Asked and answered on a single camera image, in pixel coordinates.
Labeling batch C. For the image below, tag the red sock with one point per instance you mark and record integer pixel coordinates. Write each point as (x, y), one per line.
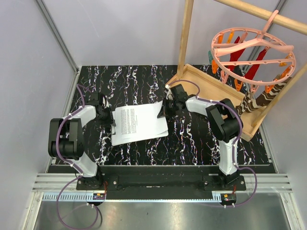
(254, 68)
(234, 57)

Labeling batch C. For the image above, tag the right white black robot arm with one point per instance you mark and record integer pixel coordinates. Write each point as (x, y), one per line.
(225, 124)

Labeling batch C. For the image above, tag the brown striped sock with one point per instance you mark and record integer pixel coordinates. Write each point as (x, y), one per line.
(244, 105)
(266, 97)

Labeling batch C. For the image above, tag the black marble pattern mat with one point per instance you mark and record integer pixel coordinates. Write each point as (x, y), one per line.
(189, 140)

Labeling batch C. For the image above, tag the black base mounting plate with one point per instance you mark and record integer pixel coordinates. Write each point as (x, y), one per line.
(163, 187)

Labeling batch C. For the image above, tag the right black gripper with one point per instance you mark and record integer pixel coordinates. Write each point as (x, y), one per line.
(164, 111)

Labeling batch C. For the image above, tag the white slotted cable duct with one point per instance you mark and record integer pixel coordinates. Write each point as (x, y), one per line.
(69, 196)

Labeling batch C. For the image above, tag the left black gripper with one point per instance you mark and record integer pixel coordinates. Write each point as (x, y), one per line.
(110, 120)

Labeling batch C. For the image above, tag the aluminium frame rail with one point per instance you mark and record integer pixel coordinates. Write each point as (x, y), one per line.
(35, 201)

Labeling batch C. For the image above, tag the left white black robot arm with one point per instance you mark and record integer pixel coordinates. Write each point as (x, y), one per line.
(66, 140)

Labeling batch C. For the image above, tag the wooden drying rack stand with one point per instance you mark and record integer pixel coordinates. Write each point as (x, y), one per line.
(214, 89)

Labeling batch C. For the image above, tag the pink round clip hanger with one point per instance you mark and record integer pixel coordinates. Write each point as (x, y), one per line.
(251, 55)

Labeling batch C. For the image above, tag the white clipboard folder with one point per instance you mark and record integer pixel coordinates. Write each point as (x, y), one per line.
(129, 131)

